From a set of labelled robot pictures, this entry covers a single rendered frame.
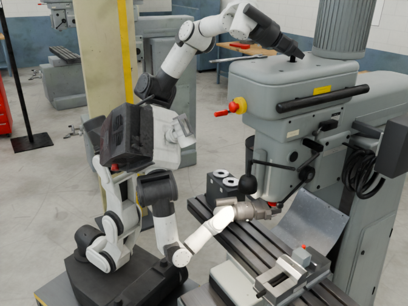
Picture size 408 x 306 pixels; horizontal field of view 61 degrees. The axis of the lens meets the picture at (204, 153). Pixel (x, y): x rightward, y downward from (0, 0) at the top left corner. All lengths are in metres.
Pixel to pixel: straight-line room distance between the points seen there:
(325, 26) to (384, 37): 4.63
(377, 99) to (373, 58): 4.49
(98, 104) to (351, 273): 2.10
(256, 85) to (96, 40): 1.79
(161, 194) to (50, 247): 2.22
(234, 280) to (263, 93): 0.96
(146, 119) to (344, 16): 0.82
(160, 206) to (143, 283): 0.86
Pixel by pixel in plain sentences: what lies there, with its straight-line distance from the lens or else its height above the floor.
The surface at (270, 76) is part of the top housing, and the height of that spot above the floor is 1.88.
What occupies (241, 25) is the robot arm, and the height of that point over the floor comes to 2.02.
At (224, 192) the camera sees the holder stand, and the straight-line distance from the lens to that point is 1.83.
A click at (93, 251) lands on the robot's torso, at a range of 2.17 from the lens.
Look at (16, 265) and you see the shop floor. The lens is 3.38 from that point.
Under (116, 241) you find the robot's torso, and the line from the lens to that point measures 1.89.
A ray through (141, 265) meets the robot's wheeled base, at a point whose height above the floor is 0.57.
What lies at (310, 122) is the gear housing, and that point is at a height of 1.69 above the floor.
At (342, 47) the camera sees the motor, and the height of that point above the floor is 1.93.
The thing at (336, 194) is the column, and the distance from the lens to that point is 1.84.
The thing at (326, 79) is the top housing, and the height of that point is 1.85.
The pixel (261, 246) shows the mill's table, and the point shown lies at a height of 0.96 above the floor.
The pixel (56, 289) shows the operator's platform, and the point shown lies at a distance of 2.50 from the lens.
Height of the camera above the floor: 2.16
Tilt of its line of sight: 27 degrees down
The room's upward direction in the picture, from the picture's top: 1 degrees clockwise
